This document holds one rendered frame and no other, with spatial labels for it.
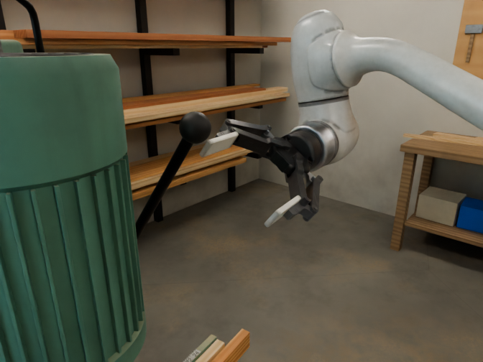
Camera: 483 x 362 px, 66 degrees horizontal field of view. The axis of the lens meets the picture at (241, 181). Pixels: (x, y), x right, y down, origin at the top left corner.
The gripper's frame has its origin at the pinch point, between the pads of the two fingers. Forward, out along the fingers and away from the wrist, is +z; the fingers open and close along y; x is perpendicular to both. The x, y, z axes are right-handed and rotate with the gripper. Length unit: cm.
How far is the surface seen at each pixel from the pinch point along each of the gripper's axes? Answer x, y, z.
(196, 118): 9.3, 4.9, 10.8
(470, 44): 20, 8, -297
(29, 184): 6.5, 4.6, 28.0
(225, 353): -36.4, -17.1, -6.0
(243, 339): -35.9, -17.9, -11.0
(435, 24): 16, 38, -304
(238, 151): -149, 84, -230
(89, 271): -0.2, -1.1, 24.8
